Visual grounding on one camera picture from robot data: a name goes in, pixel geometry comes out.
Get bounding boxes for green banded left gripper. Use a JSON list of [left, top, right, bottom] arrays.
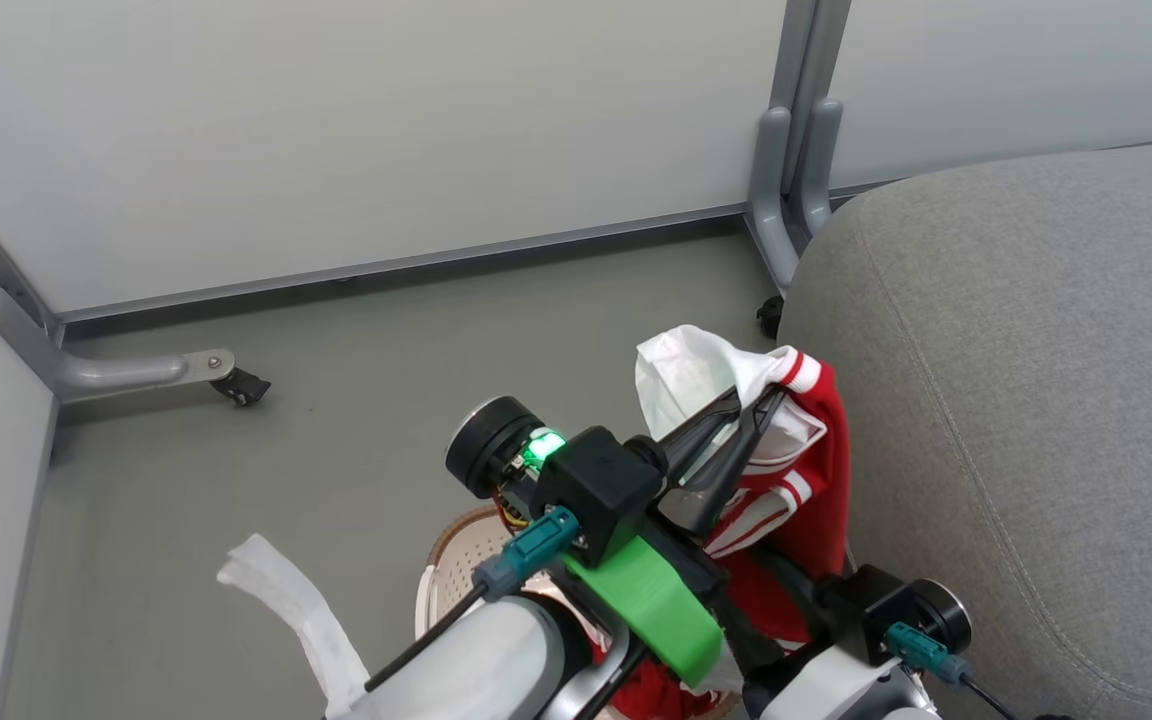
[[558, 387, 790, 691]]

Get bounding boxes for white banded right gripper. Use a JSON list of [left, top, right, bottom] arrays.
[[744, 645, 903, 720]]

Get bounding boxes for red and white jersey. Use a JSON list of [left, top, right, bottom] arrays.
[[591, 323, 853, 720]]

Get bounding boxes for white perforated laundry basket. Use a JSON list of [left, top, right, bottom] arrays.
[[414, 503, 577, 646]]

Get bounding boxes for grey metal partition leg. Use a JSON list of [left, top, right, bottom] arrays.
[[744, 0, 853, 297], [0, 170, 237, 406]]

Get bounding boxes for grey fabric sofa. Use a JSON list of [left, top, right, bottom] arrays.
[[779, 137, 1152, 720]]

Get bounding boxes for black cable with teal connector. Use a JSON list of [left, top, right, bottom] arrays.
[[884, 622, 1072, 720], [321, 505, 583, 720]]

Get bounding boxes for aluminium partition bottom rail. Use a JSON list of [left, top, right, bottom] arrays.
[[56, 203, 749, 326]]

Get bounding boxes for white textured fabric strap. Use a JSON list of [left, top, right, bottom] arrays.
[[216, 533, 373, 720]]

